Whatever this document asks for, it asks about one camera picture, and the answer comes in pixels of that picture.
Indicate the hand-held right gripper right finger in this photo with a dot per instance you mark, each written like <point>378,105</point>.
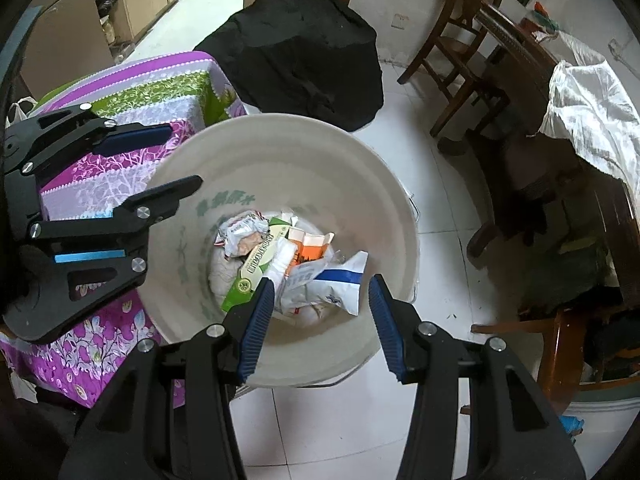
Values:
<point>386,330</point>

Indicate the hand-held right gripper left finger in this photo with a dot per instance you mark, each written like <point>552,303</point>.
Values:
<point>256,330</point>

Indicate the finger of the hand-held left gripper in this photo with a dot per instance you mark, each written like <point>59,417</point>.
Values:
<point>135,136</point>
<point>150,202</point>

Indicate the white tissue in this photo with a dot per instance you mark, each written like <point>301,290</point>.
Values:
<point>222,280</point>

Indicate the green cardboard box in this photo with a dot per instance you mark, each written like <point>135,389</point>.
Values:
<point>255,260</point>

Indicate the orange white paper bag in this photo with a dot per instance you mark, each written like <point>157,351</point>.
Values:
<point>312,245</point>

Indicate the white plastic bucket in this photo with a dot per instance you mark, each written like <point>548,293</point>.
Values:
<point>300,170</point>

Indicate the purple floral tablecloth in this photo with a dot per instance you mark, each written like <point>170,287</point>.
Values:
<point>125,95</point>

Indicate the white plastic bag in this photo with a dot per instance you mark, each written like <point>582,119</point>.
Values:
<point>22,110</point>

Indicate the person's leg in black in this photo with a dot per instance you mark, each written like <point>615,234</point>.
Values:
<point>30,440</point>

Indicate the brown wooden armchair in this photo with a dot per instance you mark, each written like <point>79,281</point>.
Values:
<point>560,355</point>

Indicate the black cloth cover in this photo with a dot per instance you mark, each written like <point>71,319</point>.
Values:
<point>300,50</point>

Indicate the blue cloth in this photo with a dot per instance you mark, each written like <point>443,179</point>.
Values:
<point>571,427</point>

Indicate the dark wooden table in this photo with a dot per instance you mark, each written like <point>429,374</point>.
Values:
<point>525,160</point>

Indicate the white plastic tub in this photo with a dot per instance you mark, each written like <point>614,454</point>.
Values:
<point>610,405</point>

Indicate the dark wooden chair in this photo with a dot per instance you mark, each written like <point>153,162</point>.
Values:
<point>450,50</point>

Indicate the white crumpled cloth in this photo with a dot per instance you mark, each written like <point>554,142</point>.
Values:
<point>590,105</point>

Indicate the white wall socket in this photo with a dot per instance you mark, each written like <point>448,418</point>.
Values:
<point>400,21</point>

